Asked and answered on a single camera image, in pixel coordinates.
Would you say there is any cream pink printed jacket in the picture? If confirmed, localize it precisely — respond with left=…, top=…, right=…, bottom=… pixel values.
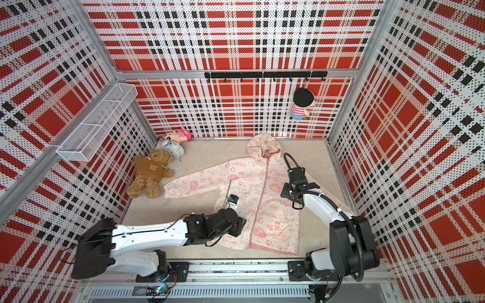
left=164, top=133, right=300, bottom=256

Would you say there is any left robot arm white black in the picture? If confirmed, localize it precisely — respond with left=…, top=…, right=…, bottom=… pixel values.
left=71, top=208, right=247, bottom=280

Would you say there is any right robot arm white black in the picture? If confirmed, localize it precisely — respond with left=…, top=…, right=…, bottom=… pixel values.
left=280, top=153, right=380, bottom=282

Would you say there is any brown teddy bear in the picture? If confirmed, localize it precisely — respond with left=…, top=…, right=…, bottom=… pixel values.
left=127, top=149, right=174, bottom=199

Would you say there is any black-haired striped doll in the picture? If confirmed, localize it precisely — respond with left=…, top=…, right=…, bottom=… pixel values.
left=290, top=87, right=314, bottom=120

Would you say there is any green circuit board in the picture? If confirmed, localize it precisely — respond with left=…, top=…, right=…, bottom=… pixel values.
left=145, top=285, right=169, bottom=297

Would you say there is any pink plush doll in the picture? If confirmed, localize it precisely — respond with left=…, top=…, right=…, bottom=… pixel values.
left=164, top=129, right=192, bottom=143

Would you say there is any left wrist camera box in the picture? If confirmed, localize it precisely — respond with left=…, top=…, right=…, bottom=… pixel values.
left=227, top=194, right=239, bottom=212

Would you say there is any aluminium front rail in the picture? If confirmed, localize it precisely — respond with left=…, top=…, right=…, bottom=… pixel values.
left=75, top=259, right=401, bottom=302

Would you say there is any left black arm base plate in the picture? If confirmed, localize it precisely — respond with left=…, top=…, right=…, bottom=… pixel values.
left=135, top=261, right=190, bottom=283

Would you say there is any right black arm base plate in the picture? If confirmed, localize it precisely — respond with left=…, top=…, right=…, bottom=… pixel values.
left=287, top=260, right=340, bottom=282

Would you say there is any black wall hook rail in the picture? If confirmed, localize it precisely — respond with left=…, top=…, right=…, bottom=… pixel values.
left=204, top=71, right=328, bottom=81

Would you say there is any white wire mesh basket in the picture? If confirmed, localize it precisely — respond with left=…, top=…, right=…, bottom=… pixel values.
left=56, top=83, right=137, bottom=162

